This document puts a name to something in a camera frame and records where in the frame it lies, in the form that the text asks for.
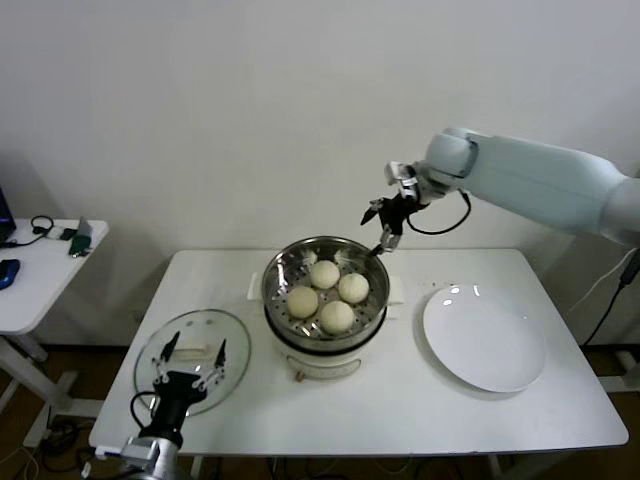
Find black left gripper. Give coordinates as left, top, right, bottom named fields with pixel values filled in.
left=149, top=329, right=229, bottom=441

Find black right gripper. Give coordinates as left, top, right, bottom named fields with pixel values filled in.
left=360, top=194, right=420, bottom=254

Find glass lid with beige handle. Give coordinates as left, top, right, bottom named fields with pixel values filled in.
left=133, top=309, right=251, bottom=419

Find white steamed baozi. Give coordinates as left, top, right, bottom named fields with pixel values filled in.
left=318, top=299, right=356, bottom=336
left=286, top=285, right=320, bottom=321
left=338, top=272, right=371, bottom=305
left=309, top=259, right=342, bottom=290

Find stainless steel steamer basket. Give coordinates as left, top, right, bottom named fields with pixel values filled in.
left=247, top=235, right=405, bottom=351

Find white electric cooking pot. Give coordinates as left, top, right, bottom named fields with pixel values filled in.
left=264, top=302, right=401, bottom=385

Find white round plate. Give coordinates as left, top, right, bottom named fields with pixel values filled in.
left=422, top=284, right=547, bottom=393

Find white side table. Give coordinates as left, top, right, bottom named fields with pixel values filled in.
left=0, top=218, right=110, bottom=449

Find blue computer mouse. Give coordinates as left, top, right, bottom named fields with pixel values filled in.
left=0, top=258, right=22, bottom=290

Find dark laptop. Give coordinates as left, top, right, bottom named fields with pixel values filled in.
left=0, top=187, right=17, bottom=246

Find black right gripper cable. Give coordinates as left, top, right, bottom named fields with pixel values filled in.
left=407, top=192, right=473, bottom=235

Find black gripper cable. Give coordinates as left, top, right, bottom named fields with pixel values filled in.
left=130, top=391, right=161, bottom=436
left=407, top=192, right=473, bottom=235

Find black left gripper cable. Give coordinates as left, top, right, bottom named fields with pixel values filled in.
left=130, top=391, right=161, bottom=436

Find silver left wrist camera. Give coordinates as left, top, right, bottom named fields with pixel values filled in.
left=94, top=434, right=162, bottom=464

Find tangled floor cables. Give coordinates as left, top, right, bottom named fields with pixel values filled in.
left=39, top=419, right=96, bottom=474

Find black looped cable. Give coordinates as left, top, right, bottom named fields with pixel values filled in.
left=0, top=215, right=55, bottom=250

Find white wall cable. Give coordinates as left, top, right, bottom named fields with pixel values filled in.
left=567, top=248, right=635, bottom=314

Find black power cable with adapter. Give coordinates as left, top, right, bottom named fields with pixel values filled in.
left=581, top=249, right=640, bottom=346

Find white furniture base frame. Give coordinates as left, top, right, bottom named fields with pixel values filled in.
left=598, top=349, right=640, bottom=392

